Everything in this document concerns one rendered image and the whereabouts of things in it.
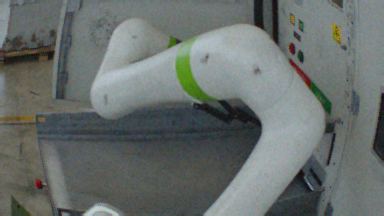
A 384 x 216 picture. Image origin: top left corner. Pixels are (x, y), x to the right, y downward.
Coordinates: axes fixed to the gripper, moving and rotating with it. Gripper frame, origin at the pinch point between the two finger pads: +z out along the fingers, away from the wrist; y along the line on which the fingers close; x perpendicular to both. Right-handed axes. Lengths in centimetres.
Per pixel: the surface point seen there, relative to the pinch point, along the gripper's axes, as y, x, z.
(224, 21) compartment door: -10.9, -38.6, -0.3
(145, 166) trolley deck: 27.1, -9.7, -10.2
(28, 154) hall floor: 117, -176, 3
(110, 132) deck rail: 29.2, -27.8, -15.2
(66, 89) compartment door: 33, -53, -27
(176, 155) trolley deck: 22.4, -15.5, -1.9
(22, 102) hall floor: 117, -257, 3
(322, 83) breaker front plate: -16.6, 8.0, 9.7
